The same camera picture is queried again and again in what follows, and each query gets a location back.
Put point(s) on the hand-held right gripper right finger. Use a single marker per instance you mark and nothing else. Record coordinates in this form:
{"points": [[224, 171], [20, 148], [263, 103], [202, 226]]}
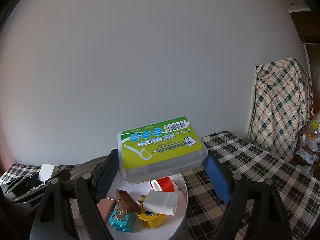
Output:
{"points": [[216, 177]]}

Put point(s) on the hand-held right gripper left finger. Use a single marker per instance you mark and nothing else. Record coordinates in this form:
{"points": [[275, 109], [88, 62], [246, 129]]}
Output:
{"points": [[106, 177]]}

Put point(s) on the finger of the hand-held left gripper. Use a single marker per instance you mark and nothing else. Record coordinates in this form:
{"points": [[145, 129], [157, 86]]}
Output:
{"points": [[22, 183], [50, 183]]}

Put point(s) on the white toy block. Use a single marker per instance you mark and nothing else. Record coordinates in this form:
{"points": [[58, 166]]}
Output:
{"points": [[47, 171]]}

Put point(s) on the brown toy piece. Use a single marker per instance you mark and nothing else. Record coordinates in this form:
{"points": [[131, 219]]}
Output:
{"points": [[127, 201]]}

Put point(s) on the tan patterned box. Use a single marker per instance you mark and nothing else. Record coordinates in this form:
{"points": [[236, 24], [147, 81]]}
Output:
{"points": [[75, 212]]}

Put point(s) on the blue round metal tin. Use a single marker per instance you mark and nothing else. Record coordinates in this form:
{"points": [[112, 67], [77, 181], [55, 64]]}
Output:
{"points": [[180, 197]]}

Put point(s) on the teal bear toy block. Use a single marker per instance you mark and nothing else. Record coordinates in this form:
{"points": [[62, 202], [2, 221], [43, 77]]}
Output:
{"points": [[120, 217]]}

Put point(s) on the red tape roll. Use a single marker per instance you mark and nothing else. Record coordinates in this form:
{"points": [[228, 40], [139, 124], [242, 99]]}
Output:
{"points": [[166, 185]]}

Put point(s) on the white charger adapter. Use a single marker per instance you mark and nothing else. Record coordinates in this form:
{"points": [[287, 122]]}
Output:
{"points": [[160, 201]]}

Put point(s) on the green label floss pick box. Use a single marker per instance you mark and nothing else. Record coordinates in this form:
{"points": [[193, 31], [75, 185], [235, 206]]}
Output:
{"points": [[160, 150]]}

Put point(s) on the yellow smiley toy block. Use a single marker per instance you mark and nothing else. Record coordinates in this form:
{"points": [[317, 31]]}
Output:
{"points": [[152, 221]]}

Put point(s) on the black white plaid blanket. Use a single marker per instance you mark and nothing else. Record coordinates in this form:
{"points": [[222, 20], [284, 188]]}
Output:
{"points": [[250, 170]]}

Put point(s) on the beige plaid cloth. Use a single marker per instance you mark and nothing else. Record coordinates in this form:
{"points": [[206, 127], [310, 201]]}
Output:
{"points": [[280, 100]]}

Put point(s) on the clear plastic bag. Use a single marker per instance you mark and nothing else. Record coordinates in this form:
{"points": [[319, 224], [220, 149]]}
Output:
{"points": [[311, 140]]}

